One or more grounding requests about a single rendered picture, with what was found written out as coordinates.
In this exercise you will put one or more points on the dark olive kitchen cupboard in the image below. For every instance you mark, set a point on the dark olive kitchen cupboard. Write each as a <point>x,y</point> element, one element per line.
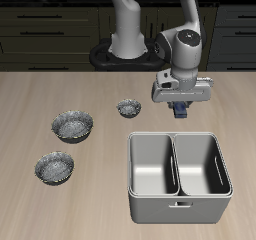
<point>50,37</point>

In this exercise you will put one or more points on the flat black base plate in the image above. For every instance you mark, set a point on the flat black base plate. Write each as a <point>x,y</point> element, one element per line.
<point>100,59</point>

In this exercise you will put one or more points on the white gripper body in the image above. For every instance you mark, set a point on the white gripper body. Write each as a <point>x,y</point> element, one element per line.
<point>186,94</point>

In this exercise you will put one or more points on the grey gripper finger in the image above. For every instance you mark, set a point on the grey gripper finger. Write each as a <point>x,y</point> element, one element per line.
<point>171,105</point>
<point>188,103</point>

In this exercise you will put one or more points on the small grey speckled bowl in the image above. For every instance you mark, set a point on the small grey speckled bowl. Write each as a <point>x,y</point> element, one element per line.
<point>129,108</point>

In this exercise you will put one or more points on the blue cream cheese box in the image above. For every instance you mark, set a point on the blue cream cheese box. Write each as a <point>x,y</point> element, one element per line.
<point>180,111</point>

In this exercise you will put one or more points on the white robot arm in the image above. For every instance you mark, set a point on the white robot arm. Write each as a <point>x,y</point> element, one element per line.
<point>128,34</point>

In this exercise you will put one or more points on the dark grey kitchen cupboard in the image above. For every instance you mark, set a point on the dark grey kitchen cupboard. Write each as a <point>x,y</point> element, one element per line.
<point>233,37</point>

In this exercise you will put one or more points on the middle-sized grey speckled bowl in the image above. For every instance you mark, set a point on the middle-sized grey speckled bowl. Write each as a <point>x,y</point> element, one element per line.
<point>54,168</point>

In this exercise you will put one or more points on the white two-bin basket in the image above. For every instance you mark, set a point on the white two-bin basket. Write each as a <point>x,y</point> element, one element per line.
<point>180,184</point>

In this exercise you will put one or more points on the large grey speckled bowl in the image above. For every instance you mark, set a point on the large grey speckled bowl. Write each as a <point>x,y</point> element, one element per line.
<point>72,126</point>

